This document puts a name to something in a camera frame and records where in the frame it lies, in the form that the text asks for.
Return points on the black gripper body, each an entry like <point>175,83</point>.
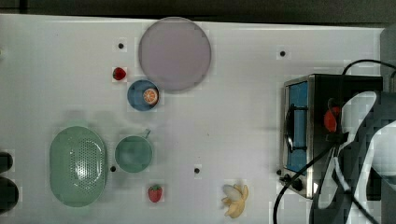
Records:
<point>339,136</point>

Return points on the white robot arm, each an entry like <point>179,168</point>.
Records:
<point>368,129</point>

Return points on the silver toaster oven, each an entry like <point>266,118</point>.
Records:
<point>304,106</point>

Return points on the peeled banana toy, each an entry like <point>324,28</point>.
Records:
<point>235,199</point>

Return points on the large grey round plate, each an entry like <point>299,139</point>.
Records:
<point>175,53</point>

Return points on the large red strawberry toy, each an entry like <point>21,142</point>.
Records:
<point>155,193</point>

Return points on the orange slice toy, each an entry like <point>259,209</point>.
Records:
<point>151,96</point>

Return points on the small blue bowl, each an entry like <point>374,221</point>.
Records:
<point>135,94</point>

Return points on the small red strawberry toy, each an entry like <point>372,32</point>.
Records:
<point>119,73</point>

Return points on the green perforated colander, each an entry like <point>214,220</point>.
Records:
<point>77,166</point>

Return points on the green cup with handle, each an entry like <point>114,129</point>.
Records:
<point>134,153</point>

